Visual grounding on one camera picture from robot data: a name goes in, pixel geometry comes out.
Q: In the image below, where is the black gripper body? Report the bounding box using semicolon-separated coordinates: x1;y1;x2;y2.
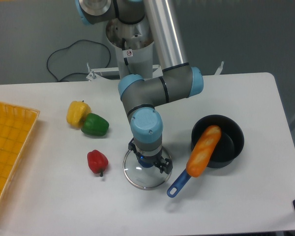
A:
135;150;162;165

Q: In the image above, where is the dark blue saucepan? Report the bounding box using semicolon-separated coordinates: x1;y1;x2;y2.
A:
167;115;244;198

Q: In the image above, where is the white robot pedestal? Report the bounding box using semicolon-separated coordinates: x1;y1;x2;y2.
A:
87;17;163;81

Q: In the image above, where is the green bell pepper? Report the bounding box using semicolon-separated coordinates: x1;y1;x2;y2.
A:
81;113;109;136

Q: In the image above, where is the red bell pepper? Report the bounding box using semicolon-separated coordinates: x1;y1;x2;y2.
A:
87;150;109;177

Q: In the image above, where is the yellow bell pepper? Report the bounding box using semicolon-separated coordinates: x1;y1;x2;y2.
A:
66;101;91;128

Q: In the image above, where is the glass lid blue knob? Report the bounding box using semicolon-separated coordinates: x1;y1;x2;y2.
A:
122;148;172;190

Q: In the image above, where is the orange toy baguette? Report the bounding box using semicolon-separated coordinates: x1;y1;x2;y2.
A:
186;125;222;177

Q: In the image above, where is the black floor cable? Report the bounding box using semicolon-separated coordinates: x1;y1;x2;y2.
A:
46;39;112;83

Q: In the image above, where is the yellow plastic basket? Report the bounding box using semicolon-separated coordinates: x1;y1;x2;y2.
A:
0;101;40;202

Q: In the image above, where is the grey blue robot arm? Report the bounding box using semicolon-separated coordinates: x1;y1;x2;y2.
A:
76;0;204;174

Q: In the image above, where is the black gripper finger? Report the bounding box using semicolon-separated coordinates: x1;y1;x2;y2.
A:
153;157;173;174
128;138;141;160

